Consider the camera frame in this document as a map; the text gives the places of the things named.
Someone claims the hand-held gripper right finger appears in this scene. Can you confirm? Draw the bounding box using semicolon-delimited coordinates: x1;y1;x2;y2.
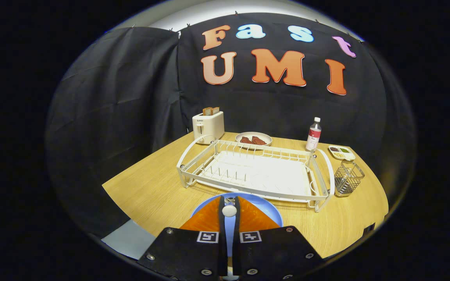
232;196;324;281

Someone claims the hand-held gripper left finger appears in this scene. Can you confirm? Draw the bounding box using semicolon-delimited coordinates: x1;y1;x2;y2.
136;196;229;281

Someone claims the metal spoon white-tipped handle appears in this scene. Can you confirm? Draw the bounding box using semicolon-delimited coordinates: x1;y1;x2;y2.
222;196;238;218

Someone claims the blue plate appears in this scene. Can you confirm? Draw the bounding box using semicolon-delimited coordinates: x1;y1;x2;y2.
191;192;284;258

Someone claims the white wire dish rack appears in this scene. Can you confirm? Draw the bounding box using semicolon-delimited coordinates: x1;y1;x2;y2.
176;135;336;213

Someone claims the metal wire basket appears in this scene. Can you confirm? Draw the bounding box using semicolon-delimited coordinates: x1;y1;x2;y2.
334;160;365;197

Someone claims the beige round dish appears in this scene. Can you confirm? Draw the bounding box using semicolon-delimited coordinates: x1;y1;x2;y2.
235;132;273;150

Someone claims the white divided bean dish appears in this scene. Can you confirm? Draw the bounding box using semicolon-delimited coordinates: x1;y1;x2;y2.
328;145;356;161

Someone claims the white toaster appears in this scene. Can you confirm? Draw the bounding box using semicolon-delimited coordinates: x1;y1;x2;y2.
192;111;225;145

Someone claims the clear bottle red label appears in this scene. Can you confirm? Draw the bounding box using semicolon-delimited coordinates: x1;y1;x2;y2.
305;117;322;152

